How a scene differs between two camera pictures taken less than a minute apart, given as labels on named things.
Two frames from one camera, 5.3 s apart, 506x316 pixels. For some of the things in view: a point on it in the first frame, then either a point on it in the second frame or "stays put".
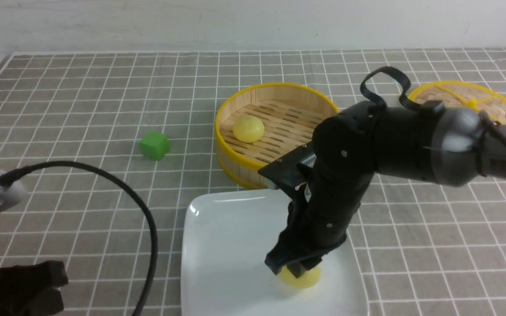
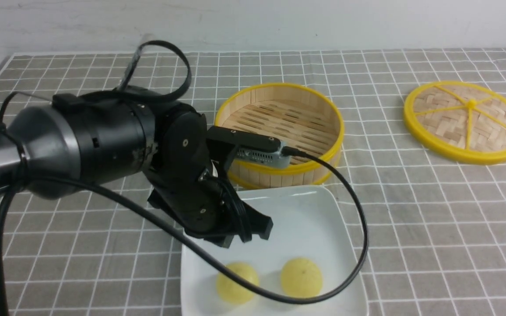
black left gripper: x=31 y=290 -> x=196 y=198
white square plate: x=227 y=237 stays put
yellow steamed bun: x=248 y=129 -> x=233 y=290
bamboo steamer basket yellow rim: x=257 y=124 stays put
